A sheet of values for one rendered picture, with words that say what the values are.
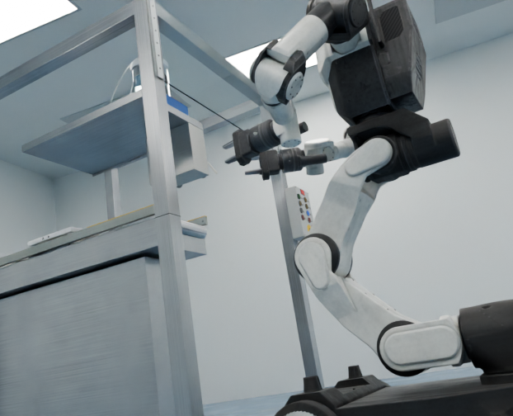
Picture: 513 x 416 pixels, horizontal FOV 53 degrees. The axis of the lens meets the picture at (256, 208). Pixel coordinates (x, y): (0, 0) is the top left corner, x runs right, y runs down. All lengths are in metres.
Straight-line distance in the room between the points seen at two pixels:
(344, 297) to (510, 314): 0.42
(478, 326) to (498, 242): 3.66
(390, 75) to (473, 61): 4.04
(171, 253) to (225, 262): 3.86
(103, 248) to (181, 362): 0.55
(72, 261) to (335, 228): 0.99
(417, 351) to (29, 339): 1.46
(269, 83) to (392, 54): 0.40
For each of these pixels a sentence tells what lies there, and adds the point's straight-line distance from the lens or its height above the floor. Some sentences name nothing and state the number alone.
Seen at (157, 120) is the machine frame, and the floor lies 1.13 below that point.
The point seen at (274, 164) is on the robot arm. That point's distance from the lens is 1.87.
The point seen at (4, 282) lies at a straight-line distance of 2.31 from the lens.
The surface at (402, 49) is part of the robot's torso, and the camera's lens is 1.60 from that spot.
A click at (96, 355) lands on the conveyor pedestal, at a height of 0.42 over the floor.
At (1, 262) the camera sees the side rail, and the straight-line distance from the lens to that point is 2.35.
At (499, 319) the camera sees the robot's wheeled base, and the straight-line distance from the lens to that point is 1.42.
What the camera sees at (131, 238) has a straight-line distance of 1.84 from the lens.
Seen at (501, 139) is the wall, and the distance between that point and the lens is 5.29.
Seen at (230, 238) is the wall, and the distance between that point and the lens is 5.51.
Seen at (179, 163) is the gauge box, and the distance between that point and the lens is 2.05.
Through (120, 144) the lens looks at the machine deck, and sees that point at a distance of 2.23.
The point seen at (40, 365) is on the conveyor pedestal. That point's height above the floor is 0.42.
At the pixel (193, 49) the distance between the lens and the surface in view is 2.21.
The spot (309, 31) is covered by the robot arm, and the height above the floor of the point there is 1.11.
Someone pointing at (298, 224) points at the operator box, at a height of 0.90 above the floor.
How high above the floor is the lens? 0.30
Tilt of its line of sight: 17 degrees up
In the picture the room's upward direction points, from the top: 9 degrees counter-clockwise
